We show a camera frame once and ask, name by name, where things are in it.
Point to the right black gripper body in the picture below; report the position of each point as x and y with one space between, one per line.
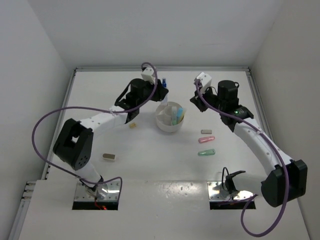
210 98

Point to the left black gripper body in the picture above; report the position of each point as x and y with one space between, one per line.
157 95

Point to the clear blue glue bottle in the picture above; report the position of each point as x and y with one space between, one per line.
164 102

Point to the blue highlighter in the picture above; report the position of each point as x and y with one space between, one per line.
180 109

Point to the green highlighter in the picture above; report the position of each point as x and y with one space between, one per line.
173 115
208 152

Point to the grey eraser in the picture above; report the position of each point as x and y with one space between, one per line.
206 131

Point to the small yellow eraser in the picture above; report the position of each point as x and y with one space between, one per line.
132 125

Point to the yellow highlighter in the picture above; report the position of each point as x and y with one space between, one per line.
180 116

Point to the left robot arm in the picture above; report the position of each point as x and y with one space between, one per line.
75 140

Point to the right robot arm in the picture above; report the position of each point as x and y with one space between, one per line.
286 179

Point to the white round divided organizer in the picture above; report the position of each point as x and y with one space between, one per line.
163 117

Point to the pink highlighter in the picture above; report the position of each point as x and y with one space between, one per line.
206 139

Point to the brown white eraser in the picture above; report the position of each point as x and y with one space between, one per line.
109 157

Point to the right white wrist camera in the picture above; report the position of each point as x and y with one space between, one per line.
203 81

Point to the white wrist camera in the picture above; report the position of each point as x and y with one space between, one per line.
203 81
148 75

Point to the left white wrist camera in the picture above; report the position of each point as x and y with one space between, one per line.
148 75

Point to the right aluminium frame rail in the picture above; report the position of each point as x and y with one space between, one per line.
262 112

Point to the aluminium frame rail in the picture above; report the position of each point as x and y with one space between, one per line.
262 112
164 68
29 186

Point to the back aluminium frame rail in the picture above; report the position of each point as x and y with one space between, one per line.
164 68

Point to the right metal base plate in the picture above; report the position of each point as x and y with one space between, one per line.
217 194

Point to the metal base plate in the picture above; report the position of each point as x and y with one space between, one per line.
107 192
217 194

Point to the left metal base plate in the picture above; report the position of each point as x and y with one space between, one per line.
107 192

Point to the left aluminium frame rail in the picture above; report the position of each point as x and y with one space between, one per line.
29 186

